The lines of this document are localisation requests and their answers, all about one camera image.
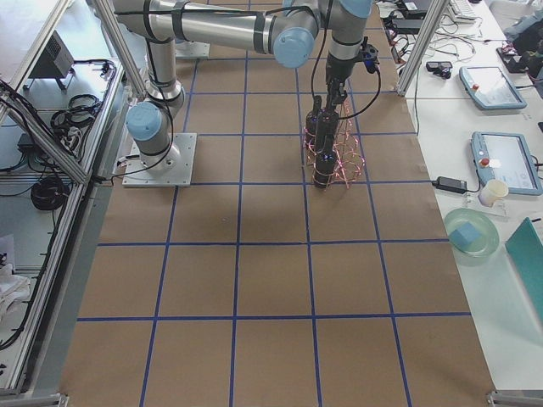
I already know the blue foam block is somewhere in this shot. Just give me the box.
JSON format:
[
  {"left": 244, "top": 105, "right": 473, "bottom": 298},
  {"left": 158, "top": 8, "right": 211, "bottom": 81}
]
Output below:
[{"left": 449, "top": 221, "right": 482, "bottom": 250}]

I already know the blue teach pendant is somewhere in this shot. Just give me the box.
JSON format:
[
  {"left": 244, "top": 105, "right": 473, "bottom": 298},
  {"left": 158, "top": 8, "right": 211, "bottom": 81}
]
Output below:
[
  {"left": 459, "top": 66, "right": 527, "bottom": 110},
  {"left": 470, "top": 131, "right": 542, "bottom": 196}
]

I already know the teal box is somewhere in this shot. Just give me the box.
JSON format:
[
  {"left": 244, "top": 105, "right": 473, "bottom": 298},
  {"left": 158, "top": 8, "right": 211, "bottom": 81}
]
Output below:
[{"left": 506, "top": 217, "right": 542, "bottom": 320}]

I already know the aluminium frame post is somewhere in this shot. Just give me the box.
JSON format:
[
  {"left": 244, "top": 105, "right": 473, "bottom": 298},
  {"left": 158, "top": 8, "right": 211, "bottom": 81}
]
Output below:
[{"left": 397, "top": 0, "right": 448, "bottom": 97}]

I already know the white paper cup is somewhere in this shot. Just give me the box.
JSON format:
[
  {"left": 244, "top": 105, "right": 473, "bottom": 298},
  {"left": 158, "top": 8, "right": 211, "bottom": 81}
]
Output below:
[{"left": 478, "top": 179, "right": 509, "bottom": 208}]

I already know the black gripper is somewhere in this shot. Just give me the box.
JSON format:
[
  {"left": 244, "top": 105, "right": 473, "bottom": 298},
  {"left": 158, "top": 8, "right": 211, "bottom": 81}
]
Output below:
[{"left": 326, "top": 53, "right": 355, "bottom": 111}]

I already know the dark wine bottle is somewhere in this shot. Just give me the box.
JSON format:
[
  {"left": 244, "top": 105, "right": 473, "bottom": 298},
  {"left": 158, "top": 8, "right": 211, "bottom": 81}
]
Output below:
[
  {"left": 305, "top": 95, "right": 322, "bottom": 149},
  {"left": 315, "top": 108, "right": 339, "bottom": 155}
]

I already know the dark wine bottle in basket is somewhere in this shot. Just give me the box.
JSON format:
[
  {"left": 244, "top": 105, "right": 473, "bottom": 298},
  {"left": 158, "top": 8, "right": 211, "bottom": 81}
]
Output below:
[{"left": 305, "top": 95, "right": 322, "bottom": 149}]

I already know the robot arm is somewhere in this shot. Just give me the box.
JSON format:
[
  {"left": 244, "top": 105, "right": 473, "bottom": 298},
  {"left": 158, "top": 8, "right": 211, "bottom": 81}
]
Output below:
[{"left": 114, "top": 1, "right": 377, "bottom": 184}]

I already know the copper wire wine basket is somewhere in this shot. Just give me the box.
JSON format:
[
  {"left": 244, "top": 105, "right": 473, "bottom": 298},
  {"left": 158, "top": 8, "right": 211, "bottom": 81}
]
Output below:
[{"left": 304, "top": 95, "right": 365, "bottom": 189}]

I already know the black power adapter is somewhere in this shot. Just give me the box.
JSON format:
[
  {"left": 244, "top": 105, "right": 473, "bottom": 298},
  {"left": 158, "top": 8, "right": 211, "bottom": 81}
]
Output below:
[{"left": 432, "top": 176, "right": 467, "bottom": 194}]

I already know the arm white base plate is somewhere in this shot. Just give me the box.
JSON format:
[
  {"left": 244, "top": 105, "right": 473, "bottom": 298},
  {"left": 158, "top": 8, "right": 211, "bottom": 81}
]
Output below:
[
  {"left": 175, "top": 40, "right": 210, "bottom": 59},
  {"left": 122, "top": 133, "right": 197, "bottom": 187}
]

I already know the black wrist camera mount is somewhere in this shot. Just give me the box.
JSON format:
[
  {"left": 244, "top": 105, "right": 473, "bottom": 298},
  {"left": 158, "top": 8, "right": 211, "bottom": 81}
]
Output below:
[{"left": 360, "top": 36, "right": 378, "bottom": 74}]

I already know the black braided right cable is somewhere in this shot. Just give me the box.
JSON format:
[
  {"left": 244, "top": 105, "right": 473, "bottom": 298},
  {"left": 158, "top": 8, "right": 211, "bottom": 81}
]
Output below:
[{"left": 309, "top": 0, "right": 383, "bottom": 120}]

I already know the green glass plate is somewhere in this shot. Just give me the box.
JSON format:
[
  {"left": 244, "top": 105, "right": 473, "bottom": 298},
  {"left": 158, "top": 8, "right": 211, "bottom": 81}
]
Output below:
[{"left": 444, "top": 208, "right": 500, "bottom": 258}]

